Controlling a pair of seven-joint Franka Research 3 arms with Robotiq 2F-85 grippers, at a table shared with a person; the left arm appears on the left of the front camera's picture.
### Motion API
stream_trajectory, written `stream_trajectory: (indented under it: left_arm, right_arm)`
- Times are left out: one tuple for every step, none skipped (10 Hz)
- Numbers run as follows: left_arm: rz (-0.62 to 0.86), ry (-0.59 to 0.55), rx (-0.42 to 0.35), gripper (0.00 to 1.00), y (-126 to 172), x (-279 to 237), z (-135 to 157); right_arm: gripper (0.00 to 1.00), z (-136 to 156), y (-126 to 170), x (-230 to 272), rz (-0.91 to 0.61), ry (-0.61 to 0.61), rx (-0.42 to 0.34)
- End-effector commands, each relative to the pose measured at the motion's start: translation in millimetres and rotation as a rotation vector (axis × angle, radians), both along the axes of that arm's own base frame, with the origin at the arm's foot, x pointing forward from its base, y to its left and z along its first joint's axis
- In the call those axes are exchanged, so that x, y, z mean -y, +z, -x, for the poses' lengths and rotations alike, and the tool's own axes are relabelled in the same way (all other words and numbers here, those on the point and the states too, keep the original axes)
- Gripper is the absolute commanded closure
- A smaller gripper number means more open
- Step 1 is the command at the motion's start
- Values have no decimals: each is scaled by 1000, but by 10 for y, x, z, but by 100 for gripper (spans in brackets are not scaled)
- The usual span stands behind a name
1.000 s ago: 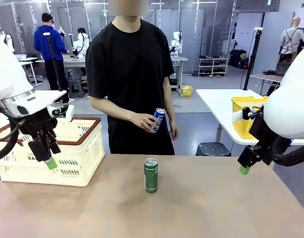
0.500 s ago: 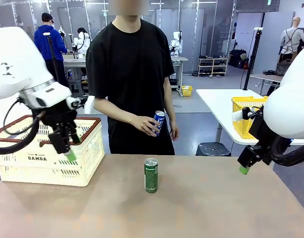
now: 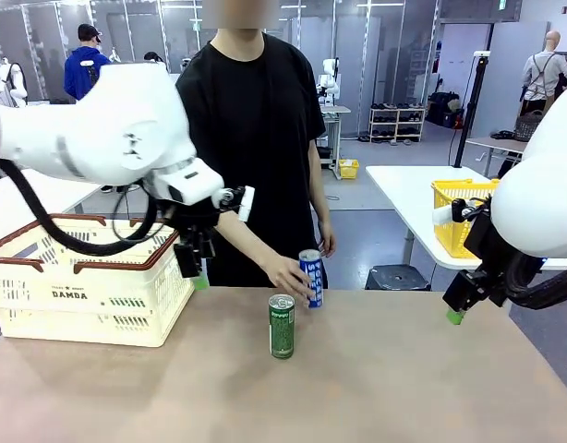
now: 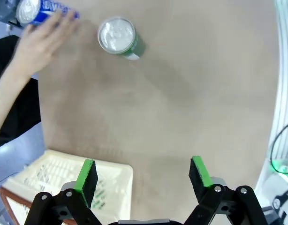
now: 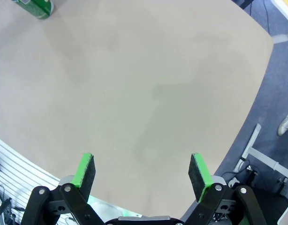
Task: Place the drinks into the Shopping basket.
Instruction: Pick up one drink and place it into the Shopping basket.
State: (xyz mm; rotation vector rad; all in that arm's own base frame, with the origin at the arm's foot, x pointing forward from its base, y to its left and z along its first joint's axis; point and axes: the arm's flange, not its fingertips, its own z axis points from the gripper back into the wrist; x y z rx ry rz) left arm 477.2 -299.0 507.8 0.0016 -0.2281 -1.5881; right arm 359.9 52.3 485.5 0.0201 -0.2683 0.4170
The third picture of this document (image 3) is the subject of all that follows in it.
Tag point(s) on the black stool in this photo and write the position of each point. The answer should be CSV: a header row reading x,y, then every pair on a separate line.
x,y
396,277

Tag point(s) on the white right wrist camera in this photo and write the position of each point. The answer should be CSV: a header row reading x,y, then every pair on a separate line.
x,y
445,213

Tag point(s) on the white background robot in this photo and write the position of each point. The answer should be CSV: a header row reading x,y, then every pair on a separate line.
x,y
330,76

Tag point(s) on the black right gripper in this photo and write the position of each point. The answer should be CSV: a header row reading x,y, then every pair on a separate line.
x,y
489,258

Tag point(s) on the green drink can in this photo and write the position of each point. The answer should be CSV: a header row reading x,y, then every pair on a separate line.
x,y
281,332

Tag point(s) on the small yellow plastic basket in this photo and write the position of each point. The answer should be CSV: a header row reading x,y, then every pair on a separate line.
x,y
349,169

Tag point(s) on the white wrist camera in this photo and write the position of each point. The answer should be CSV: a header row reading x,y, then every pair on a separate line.
x,y
246,203
445,213

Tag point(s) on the person's right hand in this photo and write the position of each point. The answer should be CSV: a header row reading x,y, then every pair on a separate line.
x,y
283,274

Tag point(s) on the person in black t-shirt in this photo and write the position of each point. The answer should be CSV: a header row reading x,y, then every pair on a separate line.
x,y
256,138

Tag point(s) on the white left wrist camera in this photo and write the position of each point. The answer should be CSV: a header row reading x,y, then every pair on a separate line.
x,y
246,203

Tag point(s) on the person's left forearm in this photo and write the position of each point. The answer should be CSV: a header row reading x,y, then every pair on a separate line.
x,y
321,203

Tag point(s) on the grey wicker basket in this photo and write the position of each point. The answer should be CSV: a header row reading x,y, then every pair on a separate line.
x,y
528,127

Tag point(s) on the person in blue hoodie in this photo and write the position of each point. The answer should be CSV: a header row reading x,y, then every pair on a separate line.
x,y
82,69

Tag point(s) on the large yellow plastic basket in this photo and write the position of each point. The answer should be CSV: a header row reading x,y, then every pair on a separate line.
x,y
449,240

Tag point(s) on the black bag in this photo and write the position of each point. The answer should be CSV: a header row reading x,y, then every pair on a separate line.
x,y
442,111

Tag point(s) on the black tripod pole white top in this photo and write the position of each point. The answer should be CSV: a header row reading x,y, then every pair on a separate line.
x,y
470,106

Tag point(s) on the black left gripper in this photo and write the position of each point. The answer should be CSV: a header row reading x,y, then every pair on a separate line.
x,y
191,223

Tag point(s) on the person's left hand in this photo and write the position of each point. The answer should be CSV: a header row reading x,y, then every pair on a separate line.
x,y
327,240

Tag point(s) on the white robot with black head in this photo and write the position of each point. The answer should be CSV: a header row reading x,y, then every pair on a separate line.
x,y
154,57

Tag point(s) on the blue Pocari Sweat can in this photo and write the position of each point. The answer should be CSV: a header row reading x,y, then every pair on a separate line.
x,y
313,277

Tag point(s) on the wooden shoe rack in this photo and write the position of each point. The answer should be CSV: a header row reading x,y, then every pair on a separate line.
x,y
398,124

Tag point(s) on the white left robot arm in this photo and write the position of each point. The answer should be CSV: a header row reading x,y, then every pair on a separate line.
x,y
103,129

